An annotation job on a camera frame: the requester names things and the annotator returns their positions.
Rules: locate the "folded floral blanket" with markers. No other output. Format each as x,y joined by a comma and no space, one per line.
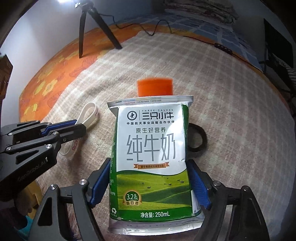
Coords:
222,11

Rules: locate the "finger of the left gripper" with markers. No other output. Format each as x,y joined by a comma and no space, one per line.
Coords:
55,126
69,136

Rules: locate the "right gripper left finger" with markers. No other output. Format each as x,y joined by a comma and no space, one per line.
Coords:
98,182

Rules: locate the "plaid fringed blanket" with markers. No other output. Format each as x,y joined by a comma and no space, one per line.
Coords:
251,133

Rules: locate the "black rubber band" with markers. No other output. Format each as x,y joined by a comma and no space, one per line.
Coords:
197,139

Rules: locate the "black folding chair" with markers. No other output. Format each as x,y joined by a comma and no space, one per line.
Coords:
278,56

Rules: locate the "green white milk pouch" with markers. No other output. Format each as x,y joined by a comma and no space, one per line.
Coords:
149,188

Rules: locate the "blue patterned quilt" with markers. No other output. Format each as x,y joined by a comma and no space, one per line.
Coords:
217,32

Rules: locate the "orange plastic cap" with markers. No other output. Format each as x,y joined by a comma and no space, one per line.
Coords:
155,86

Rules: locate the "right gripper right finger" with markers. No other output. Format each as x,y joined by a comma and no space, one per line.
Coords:
200,183

